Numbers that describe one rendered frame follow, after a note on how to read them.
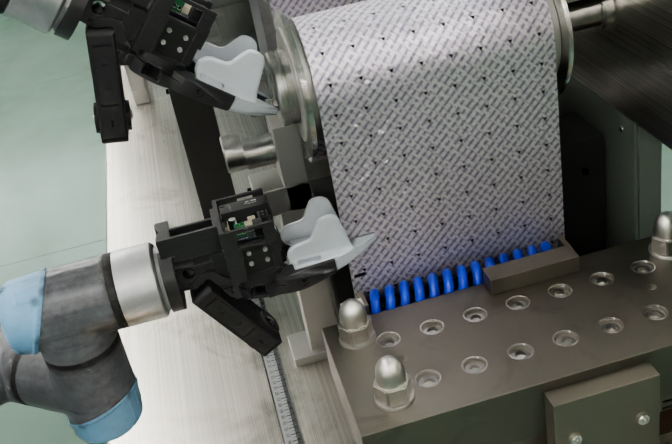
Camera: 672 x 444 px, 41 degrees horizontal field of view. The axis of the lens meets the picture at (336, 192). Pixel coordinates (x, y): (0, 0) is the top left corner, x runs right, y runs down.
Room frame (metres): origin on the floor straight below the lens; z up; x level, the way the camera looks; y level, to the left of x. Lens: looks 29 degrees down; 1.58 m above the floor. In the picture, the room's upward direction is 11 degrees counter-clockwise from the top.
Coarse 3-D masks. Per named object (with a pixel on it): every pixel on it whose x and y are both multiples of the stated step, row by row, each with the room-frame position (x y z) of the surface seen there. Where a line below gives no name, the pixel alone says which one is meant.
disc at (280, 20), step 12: (276, 12) 0.84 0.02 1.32; (276, 24) 0.86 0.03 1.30; (288, 24) 0.80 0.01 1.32; (288, 36) 0.79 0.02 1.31; (300, 60) 0.77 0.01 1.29; (300, 72) 0.76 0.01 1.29; (300, 84) 0.77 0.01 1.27; (312, 120) 0.75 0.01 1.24; (312, 132) 0.76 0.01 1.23; (312, 144) 0.77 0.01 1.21; (312, 156) 0.79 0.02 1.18
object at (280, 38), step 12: (552, 0) 0.82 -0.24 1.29; (552, 12) 0.81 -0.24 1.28; (276, 36) 0.86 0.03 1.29; (288, 48) 0.80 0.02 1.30; (300, 48) 0.80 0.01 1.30; (288, 60) 0.80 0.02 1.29; (312, 84) 0.77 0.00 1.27; (300, 96) 0.77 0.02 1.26; (312, 96) 0.77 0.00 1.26; (300, 108) 0.78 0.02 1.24; (312, 108) 0.77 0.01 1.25; (300, 132) 0.83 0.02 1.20
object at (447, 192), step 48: (528, 96) 0.79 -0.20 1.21; (384, 144) 0.77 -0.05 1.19; (432, 144) 0.78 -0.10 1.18; (480, 144) 0.79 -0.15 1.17; (528, 144) 0.79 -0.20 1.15; (336, 192) 0.77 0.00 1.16; (384, 192) 0.77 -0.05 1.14; (432, 192) 0.78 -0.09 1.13; (480, 192) 0.79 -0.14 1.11; (528, 192) 0.79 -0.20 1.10; (384, 240) 0.77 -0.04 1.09; (432, 240) 0.78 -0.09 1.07; (480, 240) 0.79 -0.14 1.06; (528, 240) 0.79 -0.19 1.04
